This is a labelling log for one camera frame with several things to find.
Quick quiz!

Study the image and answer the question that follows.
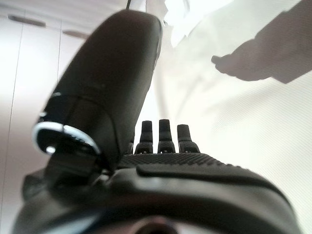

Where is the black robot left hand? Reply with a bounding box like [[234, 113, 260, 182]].
[[11, 9, 296, 234]]

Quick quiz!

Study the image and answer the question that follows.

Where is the dark wardrobe door handle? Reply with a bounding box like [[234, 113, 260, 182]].
[[62, 29, 91, 40], [7, 14, 47, 28]]

